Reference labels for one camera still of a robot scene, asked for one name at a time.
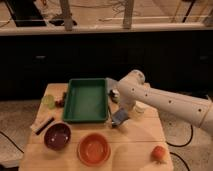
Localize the metal fork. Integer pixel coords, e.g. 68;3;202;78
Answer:
108;105;117;128

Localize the green toy with figures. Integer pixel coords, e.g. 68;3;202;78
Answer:
109;89;120;104

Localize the wooden table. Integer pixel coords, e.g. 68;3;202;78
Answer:
18;82;174;171

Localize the green plastic tray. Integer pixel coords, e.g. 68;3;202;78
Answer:
62;78;108;123

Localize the white cup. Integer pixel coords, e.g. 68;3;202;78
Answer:
134;102;147;117

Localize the orange bowl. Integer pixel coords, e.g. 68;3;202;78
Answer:
77;133;111;167

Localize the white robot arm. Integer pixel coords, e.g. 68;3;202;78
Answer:
117;70;213;136

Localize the orange fruit toy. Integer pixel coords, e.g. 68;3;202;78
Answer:
151;146;166;163

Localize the purple bowl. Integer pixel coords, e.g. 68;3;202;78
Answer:
44;123;71;150

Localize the dark red small toy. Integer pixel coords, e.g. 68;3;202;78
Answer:
55;92;67;108

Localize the yellow-green cup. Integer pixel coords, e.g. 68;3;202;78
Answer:
41;94;55;109

